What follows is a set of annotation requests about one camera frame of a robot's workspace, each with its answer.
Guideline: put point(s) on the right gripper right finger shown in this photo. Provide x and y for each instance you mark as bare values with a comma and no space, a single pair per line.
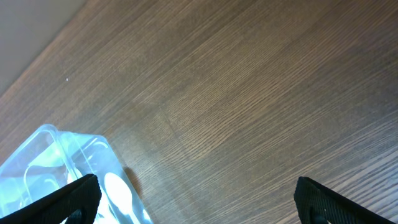
317,204

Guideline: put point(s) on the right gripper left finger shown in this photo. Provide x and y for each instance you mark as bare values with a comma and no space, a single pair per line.
76,202

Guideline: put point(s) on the white spoon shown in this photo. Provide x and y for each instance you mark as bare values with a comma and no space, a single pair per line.
120,194

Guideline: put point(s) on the right clear plastic container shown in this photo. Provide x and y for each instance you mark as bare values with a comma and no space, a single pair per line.
50,159

